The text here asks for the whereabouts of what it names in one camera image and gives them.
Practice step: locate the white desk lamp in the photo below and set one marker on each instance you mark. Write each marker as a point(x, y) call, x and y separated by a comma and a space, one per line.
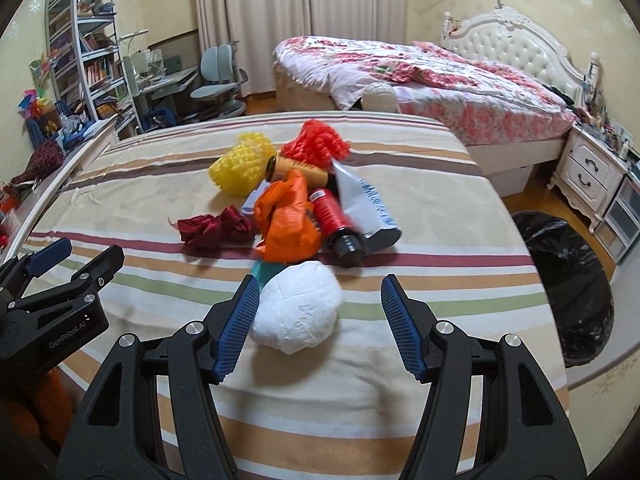
point(131, 40)

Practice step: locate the lilac cloth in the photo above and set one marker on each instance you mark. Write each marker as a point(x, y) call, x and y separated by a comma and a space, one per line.
point(251, 201)

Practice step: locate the white tissue wad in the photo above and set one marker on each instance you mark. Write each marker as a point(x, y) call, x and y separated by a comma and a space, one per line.
point(295, 310)

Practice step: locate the blue crate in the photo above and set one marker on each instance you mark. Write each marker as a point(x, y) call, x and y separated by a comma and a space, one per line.
point(157, 119)

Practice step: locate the white desk appliance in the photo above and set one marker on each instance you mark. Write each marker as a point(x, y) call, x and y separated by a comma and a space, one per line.
point(145, 62)

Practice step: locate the bed with floral quilt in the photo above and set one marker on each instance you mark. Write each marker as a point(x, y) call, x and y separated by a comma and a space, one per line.
point(450, 80)
point(510, 160)

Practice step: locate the small blue basket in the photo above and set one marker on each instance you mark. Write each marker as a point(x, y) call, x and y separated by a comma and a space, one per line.
point(36, 132)

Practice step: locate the brown bottle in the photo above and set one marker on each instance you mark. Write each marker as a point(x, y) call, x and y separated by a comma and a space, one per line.
point(300, 170)

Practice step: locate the white bookshelf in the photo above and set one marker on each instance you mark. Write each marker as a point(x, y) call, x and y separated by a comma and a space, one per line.
point(82, 50)

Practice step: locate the white study desk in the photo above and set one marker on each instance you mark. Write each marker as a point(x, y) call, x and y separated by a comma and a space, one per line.
point(165, 80)

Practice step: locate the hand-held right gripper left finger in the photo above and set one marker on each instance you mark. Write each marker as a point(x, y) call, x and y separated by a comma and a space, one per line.
point(240, 325)

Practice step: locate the red can with black cap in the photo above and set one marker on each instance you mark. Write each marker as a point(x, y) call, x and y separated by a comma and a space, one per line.
point(330, 212)

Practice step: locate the grey plastic mailer bag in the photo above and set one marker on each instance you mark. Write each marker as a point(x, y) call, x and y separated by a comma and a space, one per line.
point(365, 205)

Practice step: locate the bin with black bag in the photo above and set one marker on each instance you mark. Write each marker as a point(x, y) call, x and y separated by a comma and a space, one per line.
point(565, 280)

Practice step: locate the pale floor rug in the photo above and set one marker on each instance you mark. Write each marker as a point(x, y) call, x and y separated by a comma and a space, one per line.
point(605, 390)

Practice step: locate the white bed frame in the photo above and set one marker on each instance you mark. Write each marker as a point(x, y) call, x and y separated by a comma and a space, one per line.
point(65, 165)

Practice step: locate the white tufted headboard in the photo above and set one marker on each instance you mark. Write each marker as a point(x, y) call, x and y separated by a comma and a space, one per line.
point(510, 45)

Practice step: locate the plastic drawer unit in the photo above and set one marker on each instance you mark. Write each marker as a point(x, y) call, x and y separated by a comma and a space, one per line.
point(622, 215)

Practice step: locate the orange plastic bag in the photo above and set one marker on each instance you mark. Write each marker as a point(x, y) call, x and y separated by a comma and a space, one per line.
point(285, 220)

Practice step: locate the colourful pinwheel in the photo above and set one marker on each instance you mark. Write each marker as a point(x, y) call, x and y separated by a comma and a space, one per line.
point(31, 102)
point(41, 67)

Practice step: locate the blue desk chair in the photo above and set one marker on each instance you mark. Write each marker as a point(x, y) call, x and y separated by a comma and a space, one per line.
point(220, 70)

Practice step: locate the striped bed sheet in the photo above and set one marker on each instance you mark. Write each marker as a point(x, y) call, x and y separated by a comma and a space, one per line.
point(150, 185)

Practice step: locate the beige curtains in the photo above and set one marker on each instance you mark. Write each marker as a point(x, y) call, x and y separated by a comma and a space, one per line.
point(300, 10)

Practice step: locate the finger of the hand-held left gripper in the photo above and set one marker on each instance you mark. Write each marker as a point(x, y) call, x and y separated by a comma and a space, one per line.
point(85, 275)
point(50, 255)

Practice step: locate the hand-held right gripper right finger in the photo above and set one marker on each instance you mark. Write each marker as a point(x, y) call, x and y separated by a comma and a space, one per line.
point(400, 325)

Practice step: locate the white nightstand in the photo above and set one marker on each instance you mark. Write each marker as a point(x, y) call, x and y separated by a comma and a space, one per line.
point(585, 170)

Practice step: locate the orange foam net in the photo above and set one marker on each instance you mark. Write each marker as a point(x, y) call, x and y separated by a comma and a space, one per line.
point(312, 142)

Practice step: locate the yellow foam net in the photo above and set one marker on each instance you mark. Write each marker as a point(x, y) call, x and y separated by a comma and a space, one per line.
point(240, 165)

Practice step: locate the cluster of small bottles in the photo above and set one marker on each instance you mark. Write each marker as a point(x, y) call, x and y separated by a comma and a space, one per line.
point(602, 120)

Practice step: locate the dark red knitted cloth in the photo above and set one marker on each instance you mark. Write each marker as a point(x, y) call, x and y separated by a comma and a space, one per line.
point(42, 160)

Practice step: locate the teal wrapper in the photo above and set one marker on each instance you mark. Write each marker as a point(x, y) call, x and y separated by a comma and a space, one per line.
point(261, 271)

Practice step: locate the large blue basket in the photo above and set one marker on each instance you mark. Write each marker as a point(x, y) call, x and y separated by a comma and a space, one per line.
point(75, 135)

